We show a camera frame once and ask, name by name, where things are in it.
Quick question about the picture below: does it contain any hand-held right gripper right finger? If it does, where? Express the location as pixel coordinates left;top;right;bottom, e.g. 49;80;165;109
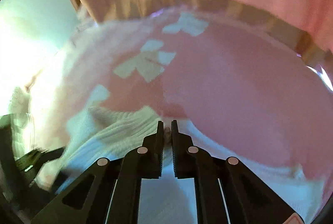
170;120;305;224

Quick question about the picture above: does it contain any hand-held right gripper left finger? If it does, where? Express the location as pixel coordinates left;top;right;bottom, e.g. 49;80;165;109
31;120;165;224

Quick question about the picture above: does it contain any white red black knit sweater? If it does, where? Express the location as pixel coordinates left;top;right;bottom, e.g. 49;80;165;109
53;105;327;224

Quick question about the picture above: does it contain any white polka dot lamp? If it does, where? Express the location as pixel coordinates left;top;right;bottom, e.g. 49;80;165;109
10;87;32;136

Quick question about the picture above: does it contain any pink bed sheet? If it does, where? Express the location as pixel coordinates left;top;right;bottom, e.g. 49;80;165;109
25;7;333;180

